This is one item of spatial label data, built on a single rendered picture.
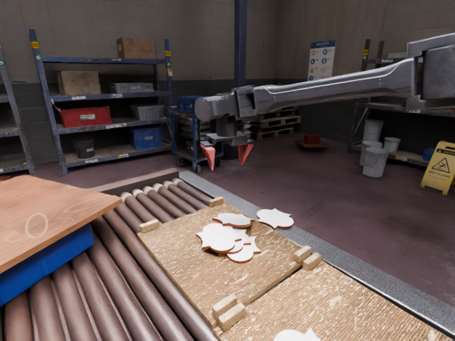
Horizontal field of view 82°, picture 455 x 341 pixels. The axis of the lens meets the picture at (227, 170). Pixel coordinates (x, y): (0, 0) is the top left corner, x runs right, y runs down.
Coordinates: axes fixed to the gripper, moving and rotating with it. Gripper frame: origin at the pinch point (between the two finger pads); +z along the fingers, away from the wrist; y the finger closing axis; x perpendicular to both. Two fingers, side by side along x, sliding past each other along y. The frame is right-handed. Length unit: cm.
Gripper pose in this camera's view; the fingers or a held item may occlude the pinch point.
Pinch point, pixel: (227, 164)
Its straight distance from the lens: 77.1
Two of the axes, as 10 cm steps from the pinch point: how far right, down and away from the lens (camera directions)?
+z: 0.0, 9.3, 3.6
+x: -4.2, -3.3, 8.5
